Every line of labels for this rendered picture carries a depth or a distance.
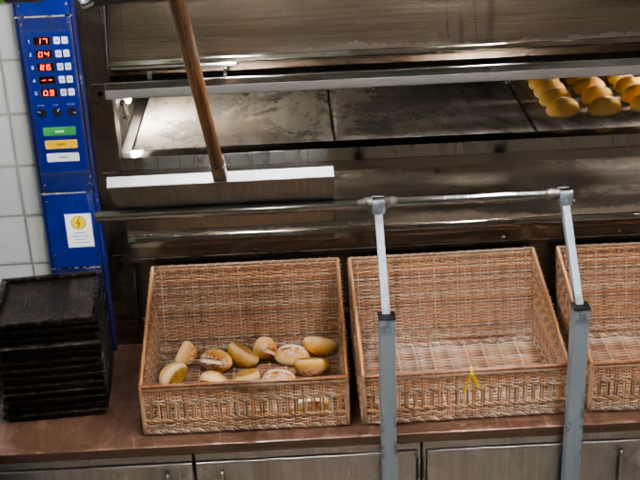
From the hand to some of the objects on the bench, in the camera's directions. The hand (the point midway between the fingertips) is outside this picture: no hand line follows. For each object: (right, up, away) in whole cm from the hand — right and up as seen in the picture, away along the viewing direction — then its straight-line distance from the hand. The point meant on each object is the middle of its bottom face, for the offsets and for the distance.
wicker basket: (+5, -85, +145) cm, 168 cm away
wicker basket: (+62, -82, +146) cm, 179 cm away
